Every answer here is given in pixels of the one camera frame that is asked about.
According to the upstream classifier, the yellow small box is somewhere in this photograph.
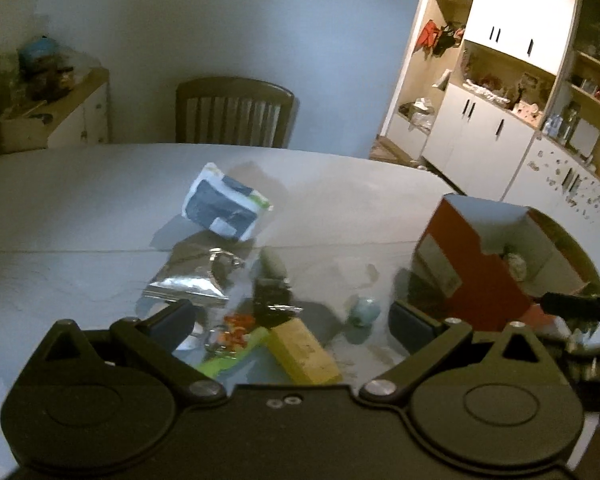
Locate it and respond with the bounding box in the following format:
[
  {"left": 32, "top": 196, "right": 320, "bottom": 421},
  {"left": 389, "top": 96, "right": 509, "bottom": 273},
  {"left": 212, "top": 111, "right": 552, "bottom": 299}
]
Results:
[{"left": 267, "top": 319, "right": 343, "bottom": 386}]

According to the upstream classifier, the black hanging bag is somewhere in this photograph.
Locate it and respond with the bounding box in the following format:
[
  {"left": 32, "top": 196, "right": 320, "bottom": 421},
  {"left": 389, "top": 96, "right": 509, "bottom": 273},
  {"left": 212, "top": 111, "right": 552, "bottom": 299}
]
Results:
[{"left": 437, "top": 22, "right": 466, "bottom": 53}]

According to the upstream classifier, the red hanging clothing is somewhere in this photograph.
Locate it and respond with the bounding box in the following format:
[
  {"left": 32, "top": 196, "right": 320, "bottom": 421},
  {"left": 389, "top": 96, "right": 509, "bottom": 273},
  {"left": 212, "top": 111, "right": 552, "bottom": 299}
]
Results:
[{"left": 417, "top": 20, "right": 443, "bottom": 56}]

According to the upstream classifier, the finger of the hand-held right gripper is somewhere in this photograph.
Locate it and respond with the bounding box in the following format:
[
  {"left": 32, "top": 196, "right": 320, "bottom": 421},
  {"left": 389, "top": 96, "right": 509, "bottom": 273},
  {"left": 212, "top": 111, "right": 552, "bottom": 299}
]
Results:
[{"left": 539, "top": 290, "right": 600, "bottom": 333}]

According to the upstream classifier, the light blue small object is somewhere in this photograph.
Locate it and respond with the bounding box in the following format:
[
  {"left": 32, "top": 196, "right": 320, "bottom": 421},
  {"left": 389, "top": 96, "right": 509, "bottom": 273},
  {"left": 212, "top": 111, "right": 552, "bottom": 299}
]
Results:
[{"left": 349, "top": 297, "right": 381, "bottom": 328}]

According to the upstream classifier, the pile of bags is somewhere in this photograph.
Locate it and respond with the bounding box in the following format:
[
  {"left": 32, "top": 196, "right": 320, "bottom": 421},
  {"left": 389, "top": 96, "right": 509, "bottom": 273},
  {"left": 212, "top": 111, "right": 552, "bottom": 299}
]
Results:
[{"left": 0, "top": 35, "right": 98, "bottom": 121}]

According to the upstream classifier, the silver foil bag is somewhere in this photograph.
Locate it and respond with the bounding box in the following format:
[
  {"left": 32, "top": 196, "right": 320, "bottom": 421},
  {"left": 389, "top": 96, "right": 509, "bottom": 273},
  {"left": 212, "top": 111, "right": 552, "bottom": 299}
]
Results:
[{"left": 142, "top": 245, "right": 246, "bottom": 308}]

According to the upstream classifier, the white wall cabinet unit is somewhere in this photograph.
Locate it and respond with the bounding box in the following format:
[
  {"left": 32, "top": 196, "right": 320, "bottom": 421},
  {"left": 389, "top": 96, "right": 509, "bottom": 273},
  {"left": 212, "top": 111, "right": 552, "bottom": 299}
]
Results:
[{"left": 380, "top": 0, "right": 600, "bottom": 241}]

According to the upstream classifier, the red cardboard box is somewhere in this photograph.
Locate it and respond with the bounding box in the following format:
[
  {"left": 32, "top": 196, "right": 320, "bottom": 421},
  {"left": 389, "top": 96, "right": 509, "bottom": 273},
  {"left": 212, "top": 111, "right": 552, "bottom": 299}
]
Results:
[{"left": 411, "top": 192, "right": 600, "bottom": 333}]

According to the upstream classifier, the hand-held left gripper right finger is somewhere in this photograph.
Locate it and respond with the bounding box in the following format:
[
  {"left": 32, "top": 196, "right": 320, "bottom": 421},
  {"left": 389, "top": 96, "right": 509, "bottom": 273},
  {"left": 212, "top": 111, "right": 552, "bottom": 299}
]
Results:
[{"left": 359, "top": 300, "right": 563, "bottom": 403}]

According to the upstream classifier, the blue white packet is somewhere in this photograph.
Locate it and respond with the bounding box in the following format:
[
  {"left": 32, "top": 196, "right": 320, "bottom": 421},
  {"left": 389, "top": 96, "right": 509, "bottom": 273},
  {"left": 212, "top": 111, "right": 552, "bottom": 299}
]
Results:
[{"left": 182, "top": 162, "right": 273, "bottom": 241}]

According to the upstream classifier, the wooden chair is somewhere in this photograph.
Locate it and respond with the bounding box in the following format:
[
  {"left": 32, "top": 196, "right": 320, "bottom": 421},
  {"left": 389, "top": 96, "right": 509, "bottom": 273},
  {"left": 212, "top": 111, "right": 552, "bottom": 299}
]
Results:
[{"left": 175, "top": 77, "right": 296, "bottom": 150}]

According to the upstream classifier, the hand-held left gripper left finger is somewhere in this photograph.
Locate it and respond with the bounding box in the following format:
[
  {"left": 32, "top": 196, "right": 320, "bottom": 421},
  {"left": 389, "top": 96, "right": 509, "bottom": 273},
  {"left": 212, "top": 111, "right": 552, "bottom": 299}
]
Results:
[{"left": 42, "top": 299, "right": 228, "bottom": 403}]

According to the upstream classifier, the wooden sideboard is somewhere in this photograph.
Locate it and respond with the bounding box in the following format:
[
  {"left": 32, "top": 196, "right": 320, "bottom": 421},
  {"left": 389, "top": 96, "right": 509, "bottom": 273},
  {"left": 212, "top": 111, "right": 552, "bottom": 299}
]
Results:
[{"left": 0, "top": 67, "right": 111, "bottom": 156}]

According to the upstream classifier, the white plastic bag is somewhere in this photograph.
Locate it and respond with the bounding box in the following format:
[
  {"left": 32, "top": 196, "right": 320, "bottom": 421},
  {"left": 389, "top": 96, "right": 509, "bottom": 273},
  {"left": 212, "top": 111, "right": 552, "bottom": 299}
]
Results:
[{"left": 502, "top": 252, "right": 531, "bottom": 281}]

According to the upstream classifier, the green snack packet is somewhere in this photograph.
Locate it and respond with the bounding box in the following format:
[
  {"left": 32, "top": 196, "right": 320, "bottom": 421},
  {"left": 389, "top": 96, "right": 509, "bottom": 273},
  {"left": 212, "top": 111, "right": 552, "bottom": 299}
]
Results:
[{"left": 197, "top": 312, "right": 271, "bottom": 378}]

